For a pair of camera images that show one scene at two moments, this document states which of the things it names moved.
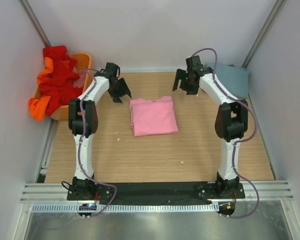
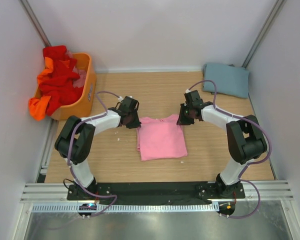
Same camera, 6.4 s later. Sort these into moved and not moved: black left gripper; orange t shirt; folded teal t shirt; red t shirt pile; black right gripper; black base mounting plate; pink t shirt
Moved: black left gripper; black right gripper; pink t shirt
Not moved: red t shirt pile; black base mounting plate; orange t shirt; folded teal t shirt
